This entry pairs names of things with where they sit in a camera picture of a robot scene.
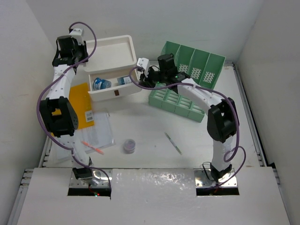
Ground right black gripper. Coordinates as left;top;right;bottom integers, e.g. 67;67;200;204
139;65;167;88

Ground white drawer cabinet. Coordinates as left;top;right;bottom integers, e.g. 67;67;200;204
83;35;141;102

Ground orange pen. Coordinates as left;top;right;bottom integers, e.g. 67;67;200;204
81;141;104;155

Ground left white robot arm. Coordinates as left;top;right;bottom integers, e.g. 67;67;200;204
37;35;97;186

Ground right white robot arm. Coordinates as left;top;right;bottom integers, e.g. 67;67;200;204
137;54;239;182

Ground yellow plastic folder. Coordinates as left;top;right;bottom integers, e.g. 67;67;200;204
50;82;95;136

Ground green file rack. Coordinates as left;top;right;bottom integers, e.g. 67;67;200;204
148;41;225;122

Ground small clear round container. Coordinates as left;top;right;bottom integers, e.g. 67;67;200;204
123;139;136;154

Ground clear plastic document sleeve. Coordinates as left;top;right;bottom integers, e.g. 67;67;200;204
52;111;116;164

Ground white foam front board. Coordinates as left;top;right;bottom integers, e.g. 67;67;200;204
18;167;289;225

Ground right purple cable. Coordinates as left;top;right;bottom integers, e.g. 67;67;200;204
128;67;246;188

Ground purple cable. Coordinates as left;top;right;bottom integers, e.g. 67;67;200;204
128;67;246;188
37;22;112;188

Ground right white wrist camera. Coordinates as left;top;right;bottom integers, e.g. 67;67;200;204
136;58;150;77

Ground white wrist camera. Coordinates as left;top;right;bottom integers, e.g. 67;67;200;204
69;28;84;45
136;58;150;77

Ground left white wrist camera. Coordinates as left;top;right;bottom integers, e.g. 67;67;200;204
69;28;84;45

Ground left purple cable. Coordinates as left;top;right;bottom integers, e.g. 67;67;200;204
37;22;112;188

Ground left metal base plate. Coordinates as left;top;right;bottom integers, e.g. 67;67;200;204
69;169;112;188

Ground metal base plate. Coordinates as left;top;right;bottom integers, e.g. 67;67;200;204
194;169;238;188
69;169;112;188

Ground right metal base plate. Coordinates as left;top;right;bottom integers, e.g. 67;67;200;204
194;169;238;188

